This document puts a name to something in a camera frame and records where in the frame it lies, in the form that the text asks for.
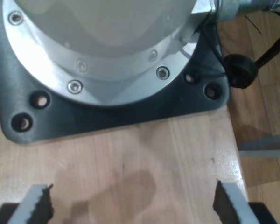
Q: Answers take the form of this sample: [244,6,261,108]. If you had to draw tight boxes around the black cable bundle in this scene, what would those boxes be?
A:
[254,23,280,70]

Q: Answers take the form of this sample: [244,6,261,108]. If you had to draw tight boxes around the grey metal bar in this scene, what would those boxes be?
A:
[237,134,280,157]

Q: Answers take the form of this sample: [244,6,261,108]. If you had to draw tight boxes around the thin black wire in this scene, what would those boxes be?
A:
[196,14,227,77]

